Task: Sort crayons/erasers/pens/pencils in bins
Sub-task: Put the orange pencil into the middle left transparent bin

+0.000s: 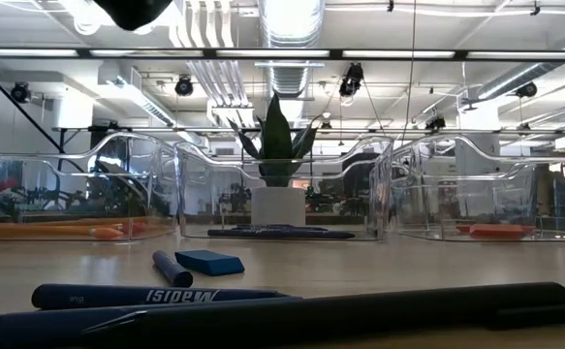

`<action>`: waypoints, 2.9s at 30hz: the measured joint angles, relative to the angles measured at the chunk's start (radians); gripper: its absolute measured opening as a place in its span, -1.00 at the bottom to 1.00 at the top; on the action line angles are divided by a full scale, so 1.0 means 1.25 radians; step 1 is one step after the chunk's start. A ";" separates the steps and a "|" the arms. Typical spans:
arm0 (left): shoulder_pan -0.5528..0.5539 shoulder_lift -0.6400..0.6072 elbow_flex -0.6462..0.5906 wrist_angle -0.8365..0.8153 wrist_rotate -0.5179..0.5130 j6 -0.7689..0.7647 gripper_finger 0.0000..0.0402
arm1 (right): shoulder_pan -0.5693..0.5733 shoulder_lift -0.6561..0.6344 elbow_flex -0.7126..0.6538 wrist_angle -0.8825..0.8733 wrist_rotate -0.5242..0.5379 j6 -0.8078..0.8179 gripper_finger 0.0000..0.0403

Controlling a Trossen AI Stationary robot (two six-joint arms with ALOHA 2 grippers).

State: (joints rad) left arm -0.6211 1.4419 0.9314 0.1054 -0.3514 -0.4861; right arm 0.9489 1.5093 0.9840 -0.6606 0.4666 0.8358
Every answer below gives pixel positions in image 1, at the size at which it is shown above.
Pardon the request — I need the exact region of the silver ventilation duct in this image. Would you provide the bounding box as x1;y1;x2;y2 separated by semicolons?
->
257;0;327;98

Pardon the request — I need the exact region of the black ceiling fixture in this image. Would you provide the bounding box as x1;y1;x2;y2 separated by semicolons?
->
337;61;365;98
9;80;32;105
424;114;448;132
173;74;196;98
514;80;539;100

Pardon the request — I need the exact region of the black pen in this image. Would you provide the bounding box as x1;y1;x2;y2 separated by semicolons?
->
81;280;565;349

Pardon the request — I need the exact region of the clear plastic bin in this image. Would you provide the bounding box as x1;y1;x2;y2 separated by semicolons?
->
0;133;181;242
174;136;394;242
388;134;565;242

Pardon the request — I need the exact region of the blue eraser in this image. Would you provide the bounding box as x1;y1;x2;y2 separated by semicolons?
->
173;248;246;278

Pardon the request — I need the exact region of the green plant in white pot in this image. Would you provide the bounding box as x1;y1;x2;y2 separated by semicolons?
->
227;92;320;228

